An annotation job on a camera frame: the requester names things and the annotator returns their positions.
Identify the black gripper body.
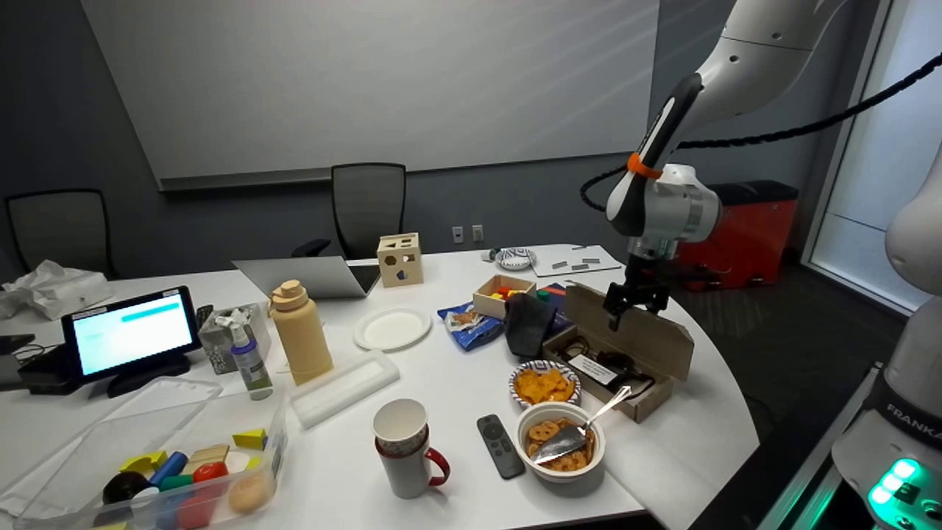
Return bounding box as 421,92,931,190
600,257,680,310

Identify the brown cardboard box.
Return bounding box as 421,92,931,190
541,279,699,426

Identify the small wooden box with fruit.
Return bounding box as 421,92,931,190
472,270,541,320

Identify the blue and red book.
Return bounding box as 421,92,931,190
535,283,583,342

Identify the patterned bowl with orange chips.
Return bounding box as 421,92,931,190
507,357,583,410

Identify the red trash bin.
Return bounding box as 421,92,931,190
674,176,802,295

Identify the metal spoon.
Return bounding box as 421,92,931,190
534,380,653,464

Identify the blue snack bag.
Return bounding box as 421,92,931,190
435,298,507,352

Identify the white bowl with crackers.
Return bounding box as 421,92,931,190
516,401,610,498

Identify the black remote control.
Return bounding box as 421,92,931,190
475,413,527,482

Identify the wooden shape sorter cube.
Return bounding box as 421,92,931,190
378,229,426,288

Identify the white round plate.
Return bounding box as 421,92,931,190
354,302,435,352

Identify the frosted glass door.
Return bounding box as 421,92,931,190
797,0,942,317

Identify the black mesh office chair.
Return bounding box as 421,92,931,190
4,186,112,276
331,158,410,260

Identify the white rectangular tray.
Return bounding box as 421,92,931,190
290,349,404,429

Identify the beige water bottle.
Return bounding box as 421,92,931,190
268,276,337,386

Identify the grey laptop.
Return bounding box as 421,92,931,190
232,254,369,301

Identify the white projection board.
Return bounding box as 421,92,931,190
79,0,663,190

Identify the clear plastic toy bin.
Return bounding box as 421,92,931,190
92,394,290,530

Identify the small clear spray bottle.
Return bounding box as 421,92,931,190
226,310,273,401

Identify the yellow toy block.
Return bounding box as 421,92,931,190
229,425,272,450

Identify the small grey drink carton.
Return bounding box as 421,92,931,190
198,302,247,374

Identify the tan toy ball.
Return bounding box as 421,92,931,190
226,469,276,514

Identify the red toy piece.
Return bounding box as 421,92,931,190
188,460,229,485

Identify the blue toy cylinder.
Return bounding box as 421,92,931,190
148,448,188,485

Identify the black tablet with lit screen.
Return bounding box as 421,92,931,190
59,286,200,382

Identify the black toy piece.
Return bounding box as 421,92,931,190
97,469,150,503

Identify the clear plastic bin lid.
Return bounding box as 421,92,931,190
0,374,223,522

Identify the white plastic bag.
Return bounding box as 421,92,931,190
0,257,110,320

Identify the black case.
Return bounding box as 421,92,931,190
11,336,67,394

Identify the grey robot stand rail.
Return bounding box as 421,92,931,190
759,363,884,530

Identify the white mug with red handle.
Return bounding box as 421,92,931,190
371,394,453,501

